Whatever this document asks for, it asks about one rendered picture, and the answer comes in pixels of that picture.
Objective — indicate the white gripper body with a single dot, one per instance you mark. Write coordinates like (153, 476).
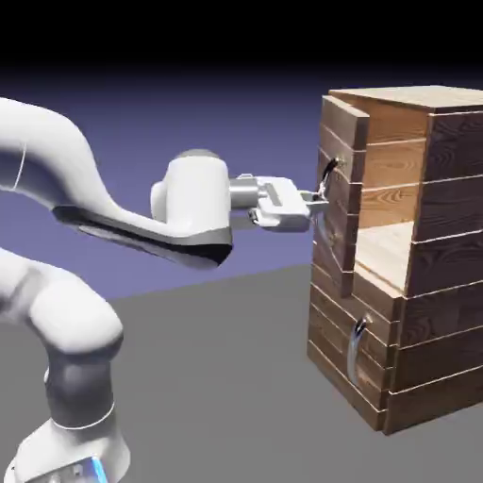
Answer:
(283, 205)

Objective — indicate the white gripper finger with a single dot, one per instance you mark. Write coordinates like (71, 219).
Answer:
(310, 195)
(319, 206)

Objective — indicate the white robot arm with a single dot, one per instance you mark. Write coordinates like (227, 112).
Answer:
(68, 162)

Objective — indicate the tall wooden cabinet door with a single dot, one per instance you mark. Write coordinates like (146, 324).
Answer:
(341, 128)

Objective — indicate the short wooden cabinet door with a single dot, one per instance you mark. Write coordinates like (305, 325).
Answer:
(336, 320)

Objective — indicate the wooden cabinet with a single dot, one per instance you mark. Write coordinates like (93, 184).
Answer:
(445, 234)

